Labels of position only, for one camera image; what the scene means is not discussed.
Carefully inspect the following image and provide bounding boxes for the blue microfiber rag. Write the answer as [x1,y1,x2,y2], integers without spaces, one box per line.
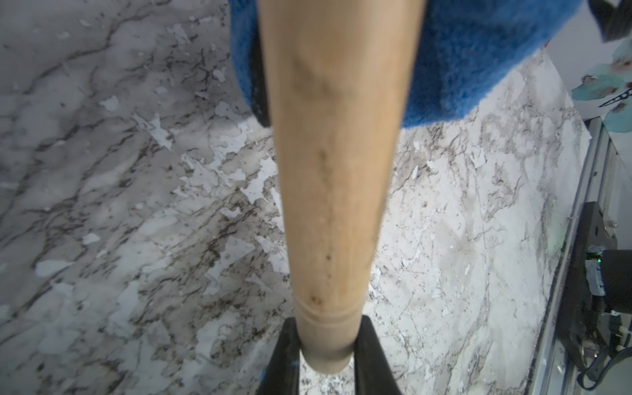
[228,0,584,129]

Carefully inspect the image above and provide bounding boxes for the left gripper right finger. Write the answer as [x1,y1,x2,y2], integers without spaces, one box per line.
[354,315,402,395]

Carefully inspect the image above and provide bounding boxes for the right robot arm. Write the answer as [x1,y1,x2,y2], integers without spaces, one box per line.
[556,202,631,392]

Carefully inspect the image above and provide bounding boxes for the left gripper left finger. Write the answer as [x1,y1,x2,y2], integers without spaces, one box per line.
[256,318,301,395]

